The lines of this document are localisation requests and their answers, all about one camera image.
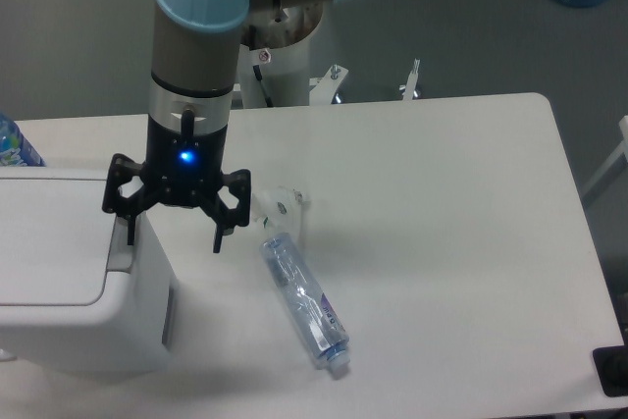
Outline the white frame at right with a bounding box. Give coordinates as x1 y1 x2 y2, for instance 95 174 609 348
580 116 627 209

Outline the white push-lid trash can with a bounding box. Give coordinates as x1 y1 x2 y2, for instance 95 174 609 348
1 167 178 372

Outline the clear empty plastic bottle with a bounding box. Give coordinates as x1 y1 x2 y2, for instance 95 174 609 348
260 233 350 379

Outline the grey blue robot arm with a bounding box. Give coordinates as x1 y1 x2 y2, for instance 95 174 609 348
102 0 342 243

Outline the black cable on pedestal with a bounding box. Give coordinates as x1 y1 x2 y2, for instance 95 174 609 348
247 24 275 109

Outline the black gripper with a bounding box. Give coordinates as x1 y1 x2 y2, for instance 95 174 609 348
101 117 253 254

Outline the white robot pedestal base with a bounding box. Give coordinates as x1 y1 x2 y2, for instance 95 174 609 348
234 3 349 109

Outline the blue labelled bottle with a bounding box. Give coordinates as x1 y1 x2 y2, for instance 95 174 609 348
1 114 45 167

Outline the crumpled white paper wrapper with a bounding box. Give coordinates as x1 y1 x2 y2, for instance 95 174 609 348
250 186 311 244

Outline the black clamp at table edge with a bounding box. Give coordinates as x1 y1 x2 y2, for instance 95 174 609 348
593 345 627 397

